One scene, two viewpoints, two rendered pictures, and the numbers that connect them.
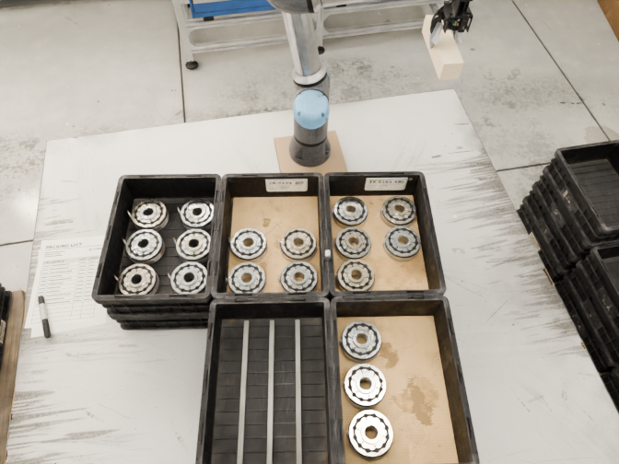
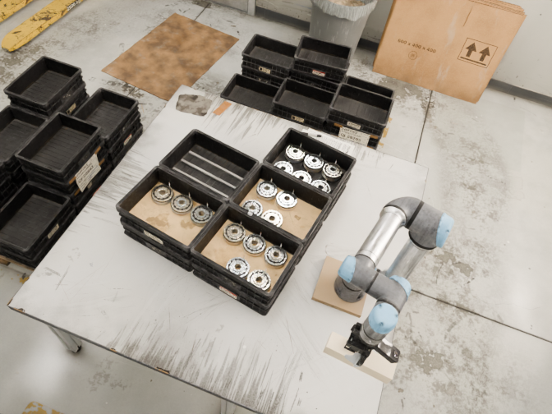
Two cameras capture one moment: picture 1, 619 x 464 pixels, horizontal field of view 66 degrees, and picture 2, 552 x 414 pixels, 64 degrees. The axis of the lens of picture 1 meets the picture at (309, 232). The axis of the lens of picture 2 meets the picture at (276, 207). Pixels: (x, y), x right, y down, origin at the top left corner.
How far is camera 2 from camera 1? 1.66 m
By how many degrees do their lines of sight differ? 55
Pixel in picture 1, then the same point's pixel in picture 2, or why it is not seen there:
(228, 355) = (236, 169)
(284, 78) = not seen: outside the picture
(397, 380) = (173, 220)
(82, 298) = not seen: hidden behind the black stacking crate
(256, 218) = (302, 214)
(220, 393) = (222, 159)
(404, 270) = (222, 261)
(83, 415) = (255, 132)
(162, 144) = not seen: hidden behind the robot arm
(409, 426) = (152, 212)
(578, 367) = (107, 333)
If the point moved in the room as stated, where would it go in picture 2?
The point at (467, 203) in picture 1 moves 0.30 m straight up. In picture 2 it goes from (248, 365) to (253, 340)
